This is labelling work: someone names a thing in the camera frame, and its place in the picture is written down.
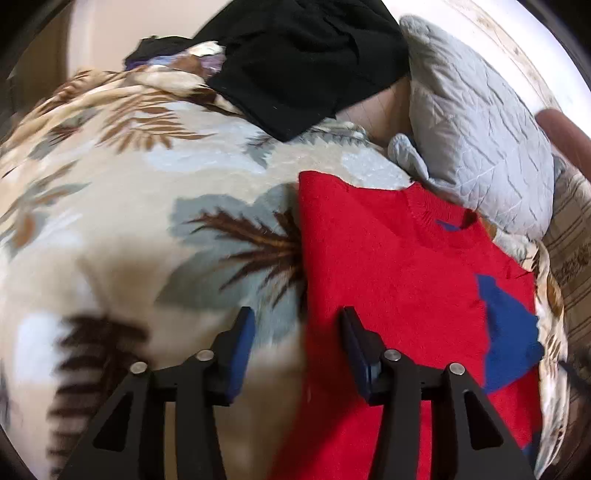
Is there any purple patterned cloth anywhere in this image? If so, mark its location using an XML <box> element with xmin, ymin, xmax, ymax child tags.
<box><xmin>134</xmin><ymin>48</ymin><xmax>227</xmax><ymax>77</ymax></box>

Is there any black garment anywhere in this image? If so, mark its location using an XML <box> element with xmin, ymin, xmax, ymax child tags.
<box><xmin>124</xmin><ymin>0</ymin><xmax>409</xmax><ymax>143</ymax></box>

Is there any leaf print blanket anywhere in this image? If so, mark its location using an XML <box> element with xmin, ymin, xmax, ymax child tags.
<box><xmin>0</xmin><ymin>41</ymin><xmax>568</xmax><ymax>480</ymax></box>

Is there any striped beige cushion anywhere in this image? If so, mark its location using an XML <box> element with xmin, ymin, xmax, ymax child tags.
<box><xmin>540</xmin><ymin>168</ymin><xmax>591</xmax><ymax>361</ymax></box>

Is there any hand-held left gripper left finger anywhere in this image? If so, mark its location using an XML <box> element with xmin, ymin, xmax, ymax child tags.
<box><xmin>58</xmin><ymin>306</ymin><xmax>256</xmax><ymax>480</ymax></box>

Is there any red and blue sweater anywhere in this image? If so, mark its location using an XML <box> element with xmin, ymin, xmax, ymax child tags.
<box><xmin>270</xmin><ymin>171</ymin><xmax>546</xmax><ymax>480</ymax></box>

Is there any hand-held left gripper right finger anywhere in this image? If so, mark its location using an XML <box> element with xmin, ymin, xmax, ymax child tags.
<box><xmin>341</xmin><ymin>307</ymin><xmax>536</xmax><ymax>480</ymax></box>

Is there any grey quilted pillow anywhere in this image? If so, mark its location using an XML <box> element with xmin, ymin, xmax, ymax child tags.
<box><xmin>388</xmin><ymin>15</ymin><xmax>566</xmax><ymax>241</ymax></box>

